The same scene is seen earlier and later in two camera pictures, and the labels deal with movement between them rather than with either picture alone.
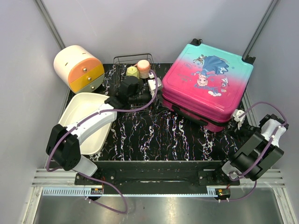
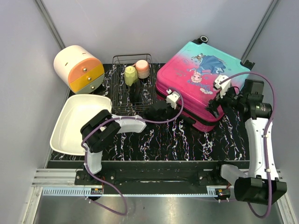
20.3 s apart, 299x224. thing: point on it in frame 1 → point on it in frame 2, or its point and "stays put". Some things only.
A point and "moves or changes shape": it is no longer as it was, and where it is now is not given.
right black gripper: (239, 131) → (214, 104)
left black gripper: (150, 95) → (174, 112)
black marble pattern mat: (143, 129) stays put
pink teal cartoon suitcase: (207, 84) moves or changes shape
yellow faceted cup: (132, 71) stays put
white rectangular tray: (76, 106) stays put
